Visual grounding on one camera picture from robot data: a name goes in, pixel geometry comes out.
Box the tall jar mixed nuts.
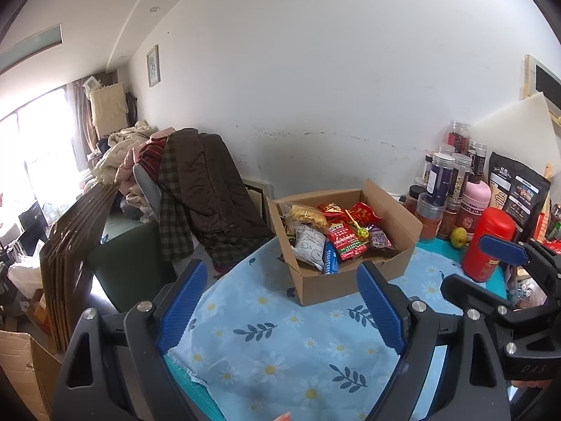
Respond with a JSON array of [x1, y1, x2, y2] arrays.
[[448, 153, 472, 201]]

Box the wall picture frame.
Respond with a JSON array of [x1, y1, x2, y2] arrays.
[[147, 45, 161, 87]]

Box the yellow waffle bread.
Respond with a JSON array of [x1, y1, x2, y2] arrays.
[[289, 203, 328, 232]]

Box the brown quilted jacket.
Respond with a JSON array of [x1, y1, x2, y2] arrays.
[[176, 128, 273, 273]]

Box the green apple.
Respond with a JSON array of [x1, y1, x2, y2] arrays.
[[450, 227, 469, 249]]

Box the red crinkled snack bag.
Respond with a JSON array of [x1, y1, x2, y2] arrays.
[[328, 201, 382, 227]]

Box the red tin canister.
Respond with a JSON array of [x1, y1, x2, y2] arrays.
[[461, 207, 515, 282]]

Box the yellow lollipop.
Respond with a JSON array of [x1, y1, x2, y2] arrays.
[[345, 209, 370, 241]]

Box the clear jar red powder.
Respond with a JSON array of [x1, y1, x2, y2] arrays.
[[414, 193, 445, 241]]

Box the blue tablet tube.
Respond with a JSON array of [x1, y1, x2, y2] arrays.
[[322, 241, 338, 275]]

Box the dark purple tall jar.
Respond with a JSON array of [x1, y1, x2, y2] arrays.
[[426, 152, 454, 206]]

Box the small red cartoon snack bag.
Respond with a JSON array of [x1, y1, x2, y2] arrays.
[[318, 202, 346, 221]]

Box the plaid green cloth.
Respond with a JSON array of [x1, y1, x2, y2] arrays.
[[157, 132, 195, 261]]

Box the red spicy strip packet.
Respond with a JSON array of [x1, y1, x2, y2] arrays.
[[327, 222, 367, 261]]

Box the cardboard box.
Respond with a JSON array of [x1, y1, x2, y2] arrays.
[[268, 180, 422, 306]]

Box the silver purple snack bag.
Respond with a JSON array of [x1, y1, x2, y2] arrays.
[[368, 225, 394, 250]]

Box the tall jar dark berries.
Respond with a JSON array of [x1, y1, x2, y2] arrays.
[[447, 121, 470, 155]]

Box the pink lidded jar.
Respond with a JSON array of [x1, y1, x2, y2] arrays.
[[455, 181, 491, 238]]

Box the folded cardboard stack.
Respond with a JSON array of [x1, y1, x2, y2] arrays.
[[40, 183, 118, 354]]

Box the black stand-up pouch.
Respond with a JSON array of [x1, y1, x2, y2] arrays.
[[488, 152, 550, 241]]

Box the white croissant bread bag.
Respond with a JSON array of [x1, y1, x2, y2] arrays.
[[293, 223, 326, 272]]

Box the clear jar brown spice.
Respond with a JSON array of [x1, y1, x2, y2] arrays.
[[437, 198, 461, 240]]

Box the blue floral tablecloth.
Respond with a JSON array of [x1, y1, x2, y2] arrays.
[[163, 234, 510, 421]]

